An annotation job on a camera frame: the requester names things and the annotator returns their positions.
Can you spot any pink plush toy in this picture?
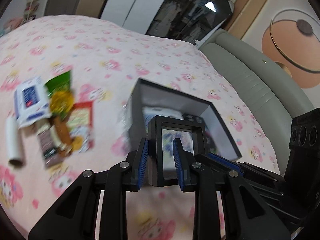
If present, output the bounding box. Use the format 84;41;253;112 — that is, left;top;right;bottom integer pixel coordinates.
3;17;23;31

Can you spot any white wardrobe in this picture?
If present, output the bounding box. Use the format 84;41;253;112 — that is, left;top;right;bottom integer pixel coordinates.
100;0;165;34

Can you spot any white shelf rack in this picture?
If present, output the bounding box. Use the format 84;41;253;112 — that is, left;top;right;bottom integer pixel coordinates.
23;0;45;23

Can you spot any brown patterned packet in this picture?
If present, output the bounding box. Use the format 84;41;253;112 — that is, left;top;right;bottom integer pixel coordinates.
35;119;72;168

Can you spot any red cartoon snack packet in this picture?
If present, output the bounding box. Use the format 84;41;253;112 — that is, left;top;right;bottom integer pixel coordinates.
66;101;94;154

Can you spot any black Daphne shoe box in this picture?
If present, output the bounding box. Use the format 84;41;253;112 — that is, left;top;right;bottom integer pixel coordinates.
125;79;242;161

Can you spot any grey padded headboard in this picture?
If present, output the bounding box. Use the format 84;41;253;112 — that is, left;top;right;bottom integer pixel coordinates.
199;29;314;174

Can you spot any green yellow snack bag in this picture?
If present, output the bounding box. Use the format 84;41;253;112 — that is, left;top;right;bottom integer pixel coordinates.
44;70;74;120

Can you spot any wooden comb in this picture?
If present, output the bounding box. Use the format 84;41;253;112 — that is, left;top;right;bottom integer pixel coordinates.
51;116;72;156

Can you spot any pink cartoon blanket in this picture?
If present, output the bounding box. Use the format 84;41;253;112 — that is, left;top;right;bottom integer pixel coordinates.
1;15;279;237

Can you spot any white cylindrical roll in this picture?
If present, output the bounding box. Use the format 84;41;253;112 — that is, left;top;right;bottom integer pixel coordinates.
5;116;25;167

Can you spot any black square display frame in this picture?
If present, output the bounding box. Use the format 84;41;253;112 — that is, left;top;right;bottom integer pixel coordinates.
148;115;207;187

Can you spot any glass door closet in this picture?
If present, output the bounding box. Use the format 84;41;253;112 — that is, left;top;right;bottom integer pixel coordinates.
146;0;234;44

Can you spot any white blue wet wipes pack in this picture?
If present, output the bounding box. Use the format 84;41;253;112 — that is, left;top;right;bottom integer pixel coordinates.
14;76;52;128

